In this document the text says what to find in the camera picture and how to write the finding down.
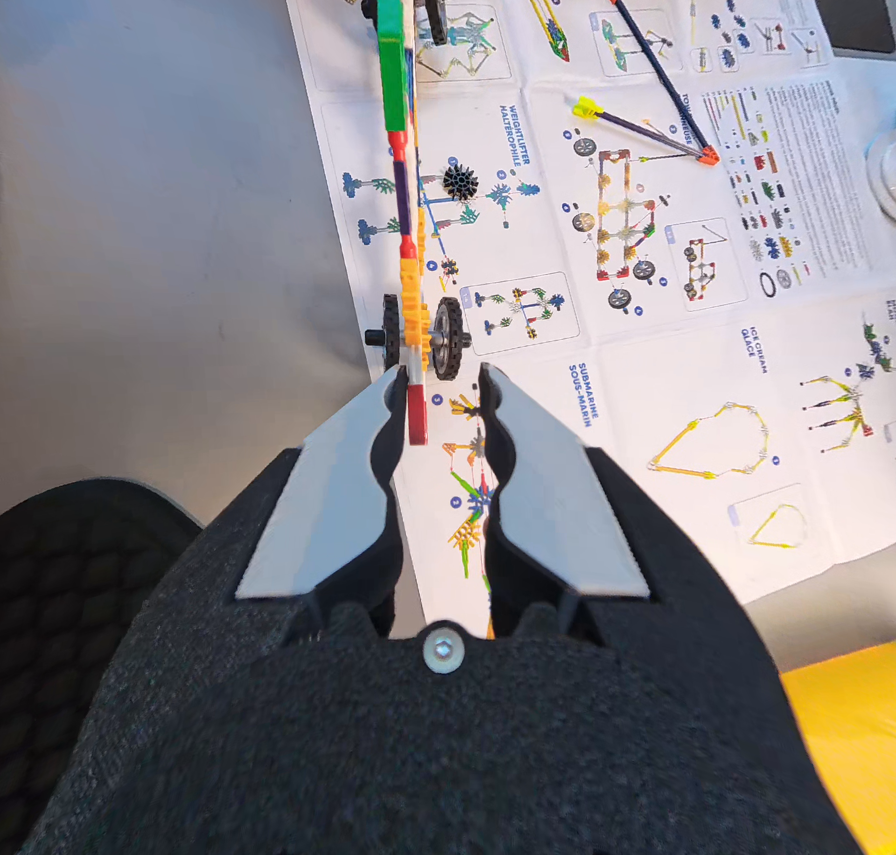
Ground white stand base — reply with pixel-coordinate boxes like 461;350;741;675
864;130;896;229

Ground blue rods with orange connector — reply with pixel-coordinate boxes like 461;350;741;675
567;0;723;170

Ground colourful rod and connector model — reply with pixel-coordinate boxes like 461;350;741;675
362;0;470;447

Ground black snowflake connector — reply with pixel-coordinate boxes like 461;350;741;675
441;162;481;201

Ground grey desk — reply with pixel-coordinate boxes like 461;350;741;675
0;0;896;674

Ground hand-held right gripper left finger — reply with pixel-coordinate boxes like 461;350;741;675
236;368;404;635

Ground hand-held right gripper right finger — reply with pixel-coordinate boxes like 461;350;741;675
481;365;652;635

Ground yellow plastic bin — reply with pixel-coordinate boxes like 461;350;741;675
775;643;896;855

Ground white instruction sheet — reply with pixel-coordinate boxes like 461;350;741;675
273;0;896;646

